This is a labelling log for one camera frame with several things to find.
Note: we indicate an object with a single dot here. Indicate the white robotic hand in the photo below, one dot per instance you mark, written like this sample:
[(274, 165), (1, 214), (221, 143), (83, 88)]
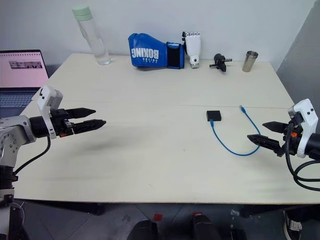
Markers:
[(193, 46)]

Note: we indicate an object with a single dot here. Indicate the small black box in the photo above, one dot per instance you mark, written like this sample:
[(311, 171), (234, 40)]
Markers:
[(214, 115)]

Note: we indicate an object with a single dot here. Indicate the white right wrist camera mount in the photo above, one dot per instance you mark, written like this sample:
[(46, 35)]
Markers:
[(303, 122)]

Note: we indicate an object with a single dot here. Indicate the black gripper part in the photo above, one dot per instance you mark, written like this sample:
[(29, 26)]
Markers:
[(220, 62)]

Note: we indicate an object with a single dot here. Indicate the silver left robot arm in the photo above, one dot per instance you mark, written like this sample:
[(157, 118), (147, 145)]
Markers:
[(13, 132)]

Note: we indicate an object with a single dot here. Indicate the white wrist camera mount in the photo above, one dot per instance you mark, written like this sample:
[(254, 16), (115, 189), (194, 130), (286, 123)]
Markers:
[(303, 122), (47, 100)]

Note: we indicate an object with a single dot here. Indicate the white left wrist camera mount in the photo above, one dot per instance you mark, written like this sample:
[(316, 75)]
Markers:
[(47, 100)]

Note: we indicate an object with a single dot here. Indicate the clear bottle with green lid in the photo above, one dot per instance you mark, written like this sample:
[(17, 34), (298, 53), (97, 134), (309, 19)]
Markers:
[(93, 37)]

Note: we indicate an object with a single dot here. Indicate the black and white sneaker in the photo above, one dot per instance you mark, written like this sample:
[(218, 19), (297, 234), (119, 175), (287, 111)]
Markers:
[(291, 226)]

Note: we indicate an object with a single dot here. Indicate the open laptop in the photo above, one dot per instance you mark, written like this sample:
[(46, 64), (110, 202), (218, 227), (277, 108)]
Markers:
[(20, 77)]

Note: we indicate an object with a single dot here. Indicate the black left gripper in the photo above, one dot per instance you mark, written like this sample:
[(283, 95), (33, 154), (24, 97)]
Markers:
[(60, 122)]

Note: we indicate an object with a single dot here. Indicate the stainless steel cup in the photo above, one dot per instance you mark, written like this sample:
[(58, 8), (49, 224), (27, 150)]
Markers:
[(250, 61)]

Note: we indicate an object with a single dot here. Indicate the blue boxing glove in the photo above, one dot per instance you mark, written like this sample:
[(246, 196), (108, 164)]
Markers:
[(152, 51)]

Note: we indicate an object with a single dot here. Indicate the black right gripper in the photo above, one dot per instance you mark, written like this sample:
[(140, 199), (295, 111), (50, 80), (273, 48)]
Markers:
[(291, 136)]

